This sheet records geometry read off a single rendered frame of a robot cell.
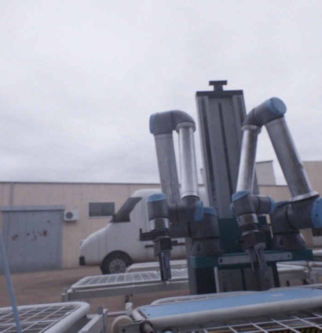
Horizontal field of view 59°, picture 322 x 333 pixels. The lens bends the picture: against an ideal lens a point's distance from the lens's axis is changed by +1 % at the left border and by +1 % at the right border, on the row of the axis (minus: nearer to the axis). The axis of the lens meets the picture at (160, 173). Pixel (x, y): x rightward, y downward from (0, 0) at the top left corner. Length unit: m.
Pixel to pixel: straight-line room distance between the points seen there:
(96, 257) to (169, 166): 6.50
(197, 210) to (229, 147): 0.82
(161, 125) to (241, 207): 0.63
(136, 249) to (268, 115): 6.71
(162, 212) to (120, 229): 6.82
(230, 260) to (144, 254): 6.50
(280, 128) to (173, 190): 0.68
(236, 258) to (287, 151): 0.64
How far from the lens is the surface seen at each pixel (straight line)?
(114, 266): 7.93
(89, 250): 7.98
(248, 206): 1.37
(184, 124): 1.57
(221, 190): 1.94
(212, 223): 1.64
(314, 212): 1.66
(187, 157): 1.45
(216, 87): 2.17
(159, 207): 1.22
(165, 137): 1.62
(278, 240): 1.79
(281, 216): 1.78
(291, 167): 1.69
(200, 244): 1.63
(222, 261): 1.64
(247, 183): 1.60
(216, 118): 2.10
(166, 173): 1.62
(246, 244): 1.38
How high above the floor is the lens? 0.72
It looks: 15 degrees up
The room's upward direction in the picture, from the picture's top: 4 degrees counter-clockwise
